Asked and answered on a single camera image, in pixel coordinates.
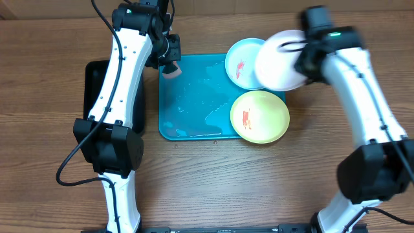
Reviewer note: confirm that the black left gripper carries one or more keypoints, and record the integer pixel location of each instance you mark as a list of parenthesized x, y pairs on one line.
[(176, 54)]

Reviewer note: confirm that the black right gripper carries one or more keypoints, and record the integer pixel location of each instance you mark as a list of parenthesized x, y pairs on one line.
[(304, 65)]

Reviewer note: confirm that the green pink sponge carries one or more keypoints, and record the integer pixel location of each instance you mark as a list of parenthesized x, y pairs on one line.
[(171, 70)]

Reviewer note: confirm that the white plate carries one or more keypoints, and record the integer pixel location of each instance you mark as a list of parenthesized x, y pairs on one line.
[(274, 65)]

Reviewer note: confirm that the yellow plate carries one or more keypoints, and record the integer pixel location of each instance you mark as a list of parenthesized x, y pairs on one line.
[(259, 117)]

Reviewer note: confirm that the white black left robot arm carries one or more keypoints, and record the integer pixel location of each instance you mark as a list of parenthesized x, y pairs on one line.
[(110, 133)]

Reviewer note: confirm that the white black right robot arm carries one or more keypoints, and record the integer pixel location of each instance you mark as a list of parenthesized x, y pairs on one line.
[(381, 164)]

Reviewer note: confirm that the teal plastic tray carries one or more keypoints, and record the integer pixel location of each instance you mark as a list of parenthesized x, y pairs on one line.
[(196, 105)]

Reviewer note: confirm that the black plastic tray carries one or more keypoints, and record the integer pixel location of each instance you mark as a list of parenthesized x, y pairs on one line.
[(95, 72)]

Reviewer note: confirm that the light blue plate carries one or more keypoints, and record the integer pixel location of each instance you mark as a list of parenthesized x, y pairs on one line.
[(240, 62)]

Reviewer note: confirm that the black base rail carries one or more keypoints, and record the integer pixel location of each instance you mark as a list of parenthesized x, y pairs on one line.
[(282, 228)]

